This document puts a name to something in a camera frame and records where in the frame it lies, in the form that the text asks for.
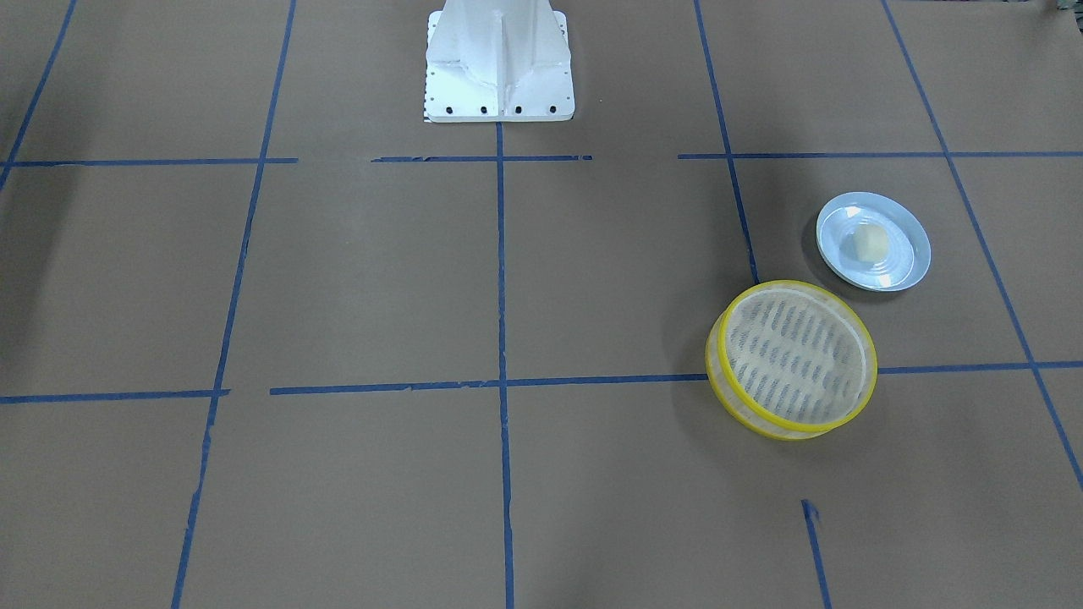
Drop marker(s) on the pale white steamed bun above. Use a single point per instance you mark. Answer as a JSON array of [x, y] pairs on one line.
[[872, 243]]

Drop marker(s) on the yellow round steamer basket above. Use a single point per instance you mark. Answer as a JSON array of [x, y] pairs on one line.
[[791, 361]]

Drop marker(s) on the light blue plate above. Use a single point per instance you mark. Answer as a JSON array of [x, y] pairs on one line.
[[910, 253]]

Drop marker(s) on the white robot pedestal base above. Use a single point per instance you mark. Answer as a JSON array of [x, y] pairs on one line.
[[490, 61]]

